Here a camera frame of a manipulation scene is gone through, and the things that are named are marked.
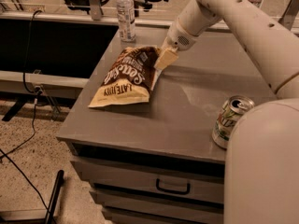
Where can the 7up soda can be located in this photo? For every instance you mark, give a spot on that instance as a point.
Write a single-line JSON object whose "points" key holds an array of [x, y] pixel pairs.
{"points": [[231, 111]]}

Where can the brown chip bag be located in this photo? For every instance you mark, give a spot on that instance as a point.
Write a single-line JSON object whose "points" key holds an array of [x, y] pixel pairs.
{"points": [[130, 80]]}

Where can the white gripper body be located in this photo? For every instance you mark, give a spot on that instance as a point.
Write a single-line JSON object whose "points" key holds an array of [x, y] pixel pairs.
{"points": [[178, 37]]}

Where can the black metal stand leg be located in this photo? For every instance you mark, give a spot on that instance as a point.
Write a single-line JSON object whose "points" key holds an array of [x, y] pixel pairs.
{"points": [[38, 216]]}

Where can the grey drawer cabinet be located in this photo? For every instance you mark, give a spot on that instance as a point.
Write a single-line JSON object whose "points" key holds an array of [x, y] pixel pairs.
{"points": [[120, 150]]}

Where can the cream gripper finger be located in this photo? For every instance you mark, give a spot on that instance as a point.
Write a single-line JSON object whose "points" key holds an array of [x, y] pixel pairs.
{"points": [[166, 57]]}

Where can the grey metal post left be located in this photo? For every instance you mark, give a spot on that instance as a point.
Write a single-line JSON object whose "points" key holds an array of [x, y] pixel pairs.
{"points": [[96, 12]]}

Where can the clear water bottle on table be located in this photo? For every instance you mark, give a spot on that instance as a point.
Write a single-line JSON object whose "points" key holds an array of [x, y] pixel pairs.
{"points": [[126, 19]]}

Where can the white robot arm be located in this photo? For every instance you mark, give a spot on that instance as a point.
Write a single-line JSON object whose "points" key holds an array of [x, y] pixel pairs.
{"points": [[261, 181]]}

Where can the black drawer handle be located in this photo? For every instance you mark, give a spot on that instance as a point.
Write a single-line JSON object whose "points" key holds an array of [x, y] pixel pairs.
{"points": [[172, 188]]}

